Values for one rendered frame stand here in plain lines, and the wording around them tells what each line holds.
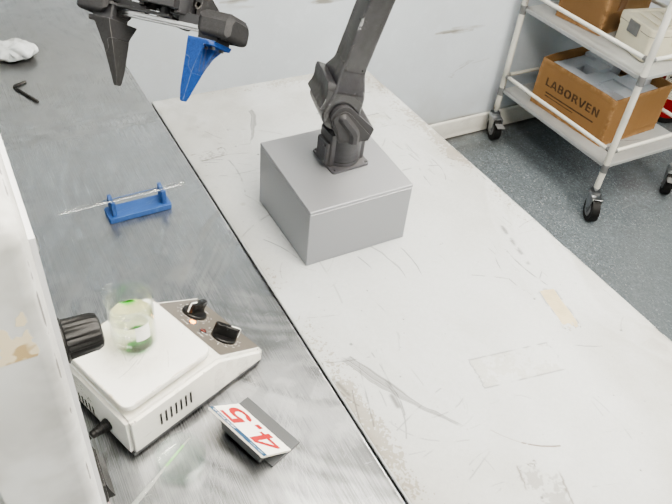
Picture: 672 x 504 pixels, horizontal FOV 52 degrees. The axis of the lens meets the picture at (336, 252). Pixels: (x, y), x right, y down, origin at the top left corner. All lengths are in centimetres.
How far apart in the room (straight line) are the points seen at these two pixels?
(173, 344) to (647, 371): 63
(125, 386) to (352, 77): 50
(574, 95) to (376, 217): 195
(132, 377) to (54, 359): 59
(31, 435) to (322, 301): 78
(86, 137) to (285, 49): 127
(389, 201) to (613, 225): 192
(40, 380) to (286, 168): 86
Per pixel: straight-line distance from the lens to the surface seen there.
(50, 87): 151
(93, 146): 131
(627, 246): 281
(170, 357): 81
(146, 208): 113
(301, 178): 102
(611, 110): 282
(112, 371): 80
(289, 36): 247
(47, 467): 24
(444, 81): 296
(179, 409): 83
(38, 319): 19
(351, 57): 95
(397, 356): 93
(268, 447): 80
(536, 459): 89
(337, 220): 101
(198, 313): 90
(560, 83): 295
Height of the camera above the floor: 161
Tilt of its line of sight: 42 degrees down
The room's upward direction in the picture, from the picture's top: 7 degrees clockwise
